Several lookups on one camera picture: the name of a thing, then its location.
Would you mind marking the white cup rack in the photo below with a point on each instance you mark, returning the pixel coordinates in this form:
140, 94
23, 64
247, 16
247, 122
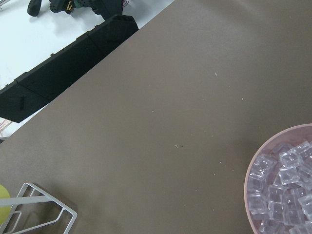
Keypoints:
34, 211

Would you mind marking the pink bowl of ice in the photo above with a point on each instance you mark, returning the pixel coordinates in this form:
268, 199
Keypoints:
278, 184

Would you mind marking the black long bar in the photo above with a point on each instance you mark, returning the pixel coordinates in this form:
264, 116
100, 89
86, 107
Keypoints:
34, 89

